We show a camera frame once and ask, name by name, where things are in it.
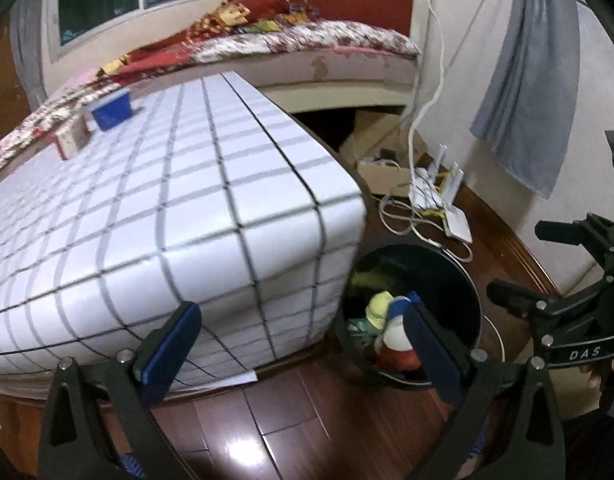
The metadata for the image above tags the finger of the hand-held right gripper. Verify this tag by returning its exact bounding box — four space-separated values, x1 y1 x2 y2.
535 212 614 281
487 275 614 333

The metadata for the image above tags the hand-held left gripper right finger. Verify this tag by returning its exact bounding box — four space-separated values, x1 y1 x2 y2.
404 302 568 480

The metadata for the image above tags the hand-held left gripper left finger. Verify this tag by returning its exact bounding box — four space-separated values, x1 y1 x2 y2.
37 301 204 480

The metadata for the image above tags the black trash bin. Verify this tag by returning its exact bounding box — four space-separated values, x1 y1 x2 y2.
337 242 504 392

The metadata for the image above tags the cream cloth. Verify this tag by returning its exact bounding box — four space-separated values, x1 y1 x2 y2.
365 291 394 330

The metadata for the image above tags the person's right hand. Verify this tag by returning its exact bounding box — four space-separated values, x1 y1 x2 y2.
579 355 614 393

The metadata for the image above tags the green packet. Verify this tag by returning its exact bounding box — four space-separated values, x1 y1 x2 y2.
348 316 384 337

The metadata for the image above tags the grey towel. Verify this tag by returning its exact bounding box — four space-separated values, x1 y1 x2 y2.
469 0 584 200

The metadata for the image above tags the table with checked white cloth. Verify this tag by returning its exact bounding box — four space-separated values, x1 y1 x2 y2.
0 71 368 392

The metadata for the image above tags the cardboard box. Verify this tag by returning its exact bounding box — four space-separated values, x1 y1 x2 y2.
339 110 428 197

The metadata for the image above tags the red and white box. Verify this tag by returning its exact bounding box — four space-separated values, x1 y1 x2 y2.
54 119 92 161

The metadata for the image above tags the blue box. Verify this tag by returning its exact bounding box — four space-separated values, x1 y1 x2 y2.
90 91 134 132

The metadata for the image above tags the bed with floral sheet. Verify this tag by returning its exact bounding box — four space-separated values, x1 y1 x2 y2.
0 17 422 181

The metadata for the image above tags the grey curtain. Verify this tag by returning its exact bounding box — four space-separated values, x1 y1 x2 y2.
9 0 46 106

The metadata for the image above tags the red patterned blanket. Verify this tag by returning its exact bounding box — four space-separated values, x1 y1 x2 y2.
99 0 320 78

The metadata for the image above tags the window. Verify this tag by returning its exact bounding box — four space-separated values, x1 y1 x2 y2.
49 0 238 57

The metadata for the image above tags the yellow network cable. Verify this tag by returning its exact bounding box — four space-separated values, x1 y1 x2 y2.
421 170 452 220

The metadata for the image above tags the white cable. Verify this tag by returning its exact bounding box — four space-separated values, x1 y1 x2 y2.
377 0 518 261

